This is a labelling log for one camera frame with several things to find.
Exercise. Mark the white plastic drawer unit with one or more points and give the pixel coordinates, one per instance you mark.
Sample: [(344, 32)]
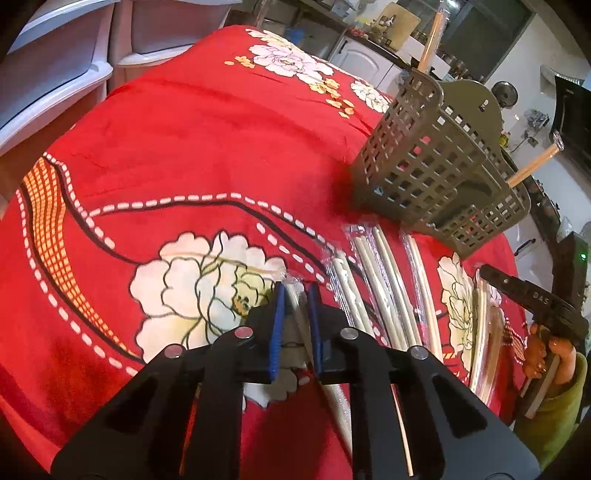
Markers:
[(53, 72), (145, 34)]

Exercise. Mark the white plastic drawer unit left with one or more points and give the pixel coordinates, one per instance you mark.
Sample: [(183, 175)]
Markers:
[(53, 72)]

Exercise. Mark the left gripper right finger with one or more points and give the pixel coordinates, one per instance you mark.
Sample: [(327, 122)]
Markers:
[(411, 417)]

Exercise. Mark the white plastic drawer unit right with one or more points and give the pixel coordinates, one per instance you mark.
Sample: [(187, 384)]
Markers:
[(145, 34)]

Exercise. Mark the white kitchen cabinets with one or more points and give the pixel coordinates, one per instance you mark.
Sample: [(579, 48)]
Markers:
[(415, 92)]

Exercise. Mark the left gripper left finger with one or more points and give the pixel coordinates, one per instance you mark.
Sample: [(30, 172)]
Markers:
[(180, 417)]

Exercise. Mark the chopsticks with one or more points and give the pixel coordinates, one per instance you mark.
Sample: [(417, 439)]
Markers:
[(339, 405)]

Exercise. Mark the red floral blanket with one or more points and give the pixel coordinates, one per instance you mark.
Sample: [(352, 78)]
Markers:
[(164, 215)]

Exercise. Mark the wooden cutting board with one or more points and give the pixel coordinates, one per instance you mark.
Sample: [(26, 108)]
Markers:
[(396, 24)]

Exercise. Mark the green right sleeve forearm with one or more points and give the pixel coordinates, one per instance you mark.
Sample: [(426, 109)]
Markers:
[(556, 419)]

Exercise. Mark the grey perforated utensil basket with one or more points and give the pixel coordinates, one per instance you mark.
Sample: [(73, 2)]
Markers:
[(438, 156)]

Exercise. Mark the right hand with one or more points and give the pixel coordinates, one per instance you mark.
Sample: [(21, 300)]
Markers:
[(536, 354)]

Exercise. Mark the black range hood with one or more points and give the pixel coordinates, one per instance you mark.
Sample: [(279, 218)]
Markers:
[(572, 119)]

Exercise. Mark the chopstick pair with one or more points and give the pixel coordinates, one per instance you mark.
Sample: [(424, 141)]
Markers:
[(386, 284), (349, 296), (489, 333), (428, 321), (556, 147), (434, 39)]

